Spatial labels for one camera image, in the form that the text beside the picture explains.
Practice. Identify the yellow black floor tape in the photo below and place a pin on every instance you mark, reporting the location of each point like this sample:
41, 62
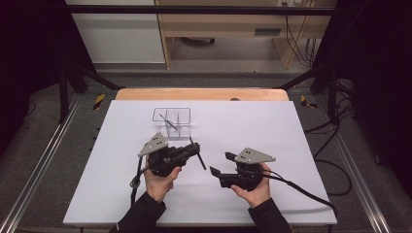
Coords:
98, 101
304, 102

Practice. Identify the light wooden desk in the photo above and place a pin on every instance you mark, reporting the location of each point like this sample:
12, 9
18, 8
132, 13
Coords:
223, 24

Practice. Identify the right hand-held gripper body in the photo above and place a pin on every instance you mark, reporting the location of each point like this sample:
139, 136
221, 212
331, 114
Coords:
246, 179

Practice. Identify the black pen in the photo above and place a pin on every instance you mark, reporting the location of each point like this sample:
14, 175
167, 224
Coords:
201, 162
168, 122

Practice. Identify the white cabinet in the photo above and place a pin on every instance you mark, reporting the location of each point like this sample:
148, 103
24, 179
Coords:
120, 35

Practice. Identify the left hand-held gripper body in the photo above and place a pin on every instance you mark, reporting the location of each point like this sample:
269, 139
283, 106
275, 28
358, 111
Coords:
162, 160

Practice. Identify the clear plastic pen organizer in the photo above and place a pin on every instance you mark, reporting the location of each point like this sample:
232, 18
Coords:
181, 129

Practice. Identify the aluminium floor rail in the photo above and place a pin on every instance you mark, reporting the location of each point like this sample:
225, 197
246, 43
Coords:
42, 161
353, 168

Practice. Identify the black metal stand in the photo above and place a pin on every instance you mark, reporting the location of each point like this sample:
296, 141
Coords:
332, 93
63, 93

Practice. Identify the person's right hand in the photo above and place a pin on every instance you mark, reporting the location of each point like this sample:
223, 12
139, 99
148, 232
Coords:
257, 195

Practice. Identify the dark curtain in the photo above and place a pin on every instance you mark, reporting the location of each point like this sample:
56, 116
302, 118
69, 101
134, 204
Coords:
29, 64
382, 81

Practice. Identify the white table cover sheet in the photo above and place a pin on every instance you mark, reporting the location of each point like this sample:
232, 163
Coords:
207, 204

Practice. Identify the person's left hand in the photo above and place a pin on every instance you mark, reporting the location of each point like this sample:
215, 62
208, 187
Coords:
160, 187

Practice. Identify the grey desk label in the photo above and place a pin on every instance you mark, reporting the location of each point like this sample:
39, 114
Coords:
267, 32

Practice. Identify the black horizontal frame bar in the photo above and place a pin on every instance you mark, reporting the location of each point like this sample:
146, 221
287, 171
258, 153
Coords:
194, 10

